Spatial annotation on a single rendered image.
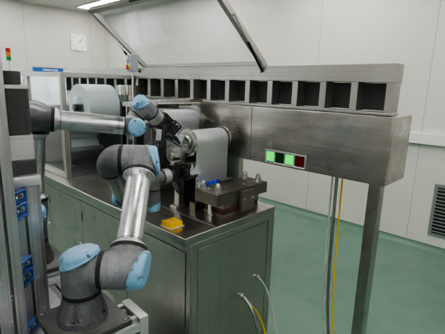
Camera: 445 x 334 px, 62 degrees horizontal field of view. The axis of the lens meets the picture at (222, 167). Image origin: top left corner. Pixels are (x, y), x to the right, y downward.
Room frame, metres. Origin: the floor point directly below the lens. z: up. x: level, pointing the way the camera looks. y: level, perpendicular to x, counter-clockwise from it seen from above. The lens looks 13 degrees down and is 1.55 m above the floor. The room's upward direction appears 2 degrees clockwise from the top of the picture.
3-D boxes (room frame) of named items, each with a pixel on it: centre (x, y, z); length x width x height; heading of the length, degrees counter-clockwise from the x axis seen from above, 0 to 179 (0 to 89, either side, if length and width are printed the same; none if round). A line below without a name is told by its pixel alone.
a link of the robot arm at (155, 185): (1.66, 0.33, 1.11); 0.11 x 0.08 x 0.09; 137
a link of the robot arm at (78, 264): (1.03, 0.42, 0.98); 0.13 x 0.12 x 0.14; 93
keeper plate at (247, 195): (1.84, -0.13, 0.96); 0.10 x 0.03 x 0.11; 137
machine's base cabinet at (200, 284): (2.58, 0.84, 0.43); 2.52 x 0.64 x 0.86; 47
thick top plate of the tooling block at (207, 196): (1.89, -0.06, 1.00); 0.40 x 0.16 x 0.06; 137
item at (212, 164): (1.94, 0.06, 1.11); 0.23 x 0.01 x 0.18; 137
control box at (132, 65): (2.29, 0.57, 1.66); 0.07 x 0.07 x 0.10; 34
